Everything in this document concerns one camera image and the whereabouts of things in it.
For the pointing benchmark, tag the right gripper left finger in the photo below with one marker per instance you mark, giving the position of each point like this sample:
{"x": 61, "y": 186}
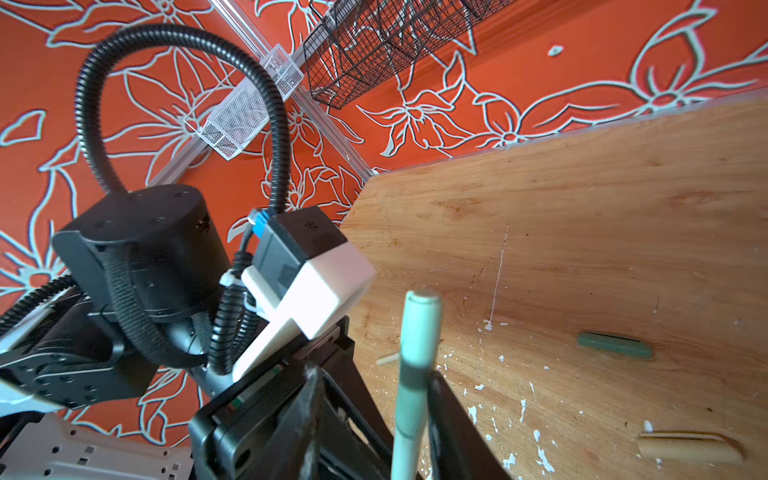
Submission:
{"x": 293, "y": 450}

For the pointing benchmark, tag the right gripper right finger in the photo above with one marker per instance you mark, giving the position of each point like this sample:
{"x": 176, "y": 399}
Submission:
{"x": 457, "y": 450}

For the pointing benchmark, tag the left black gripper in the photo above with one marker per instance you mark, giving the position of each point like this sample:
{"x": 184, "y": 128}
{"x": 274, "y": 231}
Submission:
{"x": 228, "y": 434}

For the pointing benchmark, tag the light green pen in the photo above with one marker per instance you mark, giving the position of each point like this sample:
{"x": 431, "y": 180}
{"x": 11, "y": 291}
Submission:
{"x": 419, "y": 340}

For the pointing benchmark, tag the dark green pen cap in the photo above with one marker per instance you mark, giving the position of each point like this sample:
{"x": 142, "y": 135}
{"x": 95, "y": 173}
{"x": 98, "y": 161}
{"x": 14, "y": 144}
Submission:
{"x": 624, "y": 346}

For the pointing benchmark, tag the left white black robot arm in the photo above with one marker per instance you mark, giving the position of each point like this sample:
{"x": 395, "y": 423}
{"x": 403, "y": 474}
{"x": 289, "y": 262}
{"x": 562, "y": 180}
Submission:
{"x": 142, "y": 291}

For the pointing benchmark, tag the beige pen cap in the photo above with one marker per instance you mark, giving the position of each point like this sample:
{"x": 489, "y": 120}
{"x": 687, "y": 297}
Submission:
{"x": 692, "y": 447}

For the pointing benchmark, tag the clear plastic bin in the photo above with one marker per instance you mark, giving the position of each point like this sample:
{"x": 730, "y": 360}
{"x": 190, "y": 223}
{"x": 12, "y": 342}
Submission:
{"x": 228, "y": 116}

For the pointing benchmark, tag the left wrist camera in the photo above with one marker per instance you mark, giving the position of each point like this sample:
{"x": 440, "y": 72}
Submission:
{"x": 303, "y": 279}

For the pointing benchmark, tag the black wire basket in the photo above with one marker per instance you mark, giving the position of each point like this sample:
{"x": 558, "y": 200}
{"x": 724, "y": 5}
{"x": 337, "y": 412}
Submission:
{"x": 358, "y": 45}

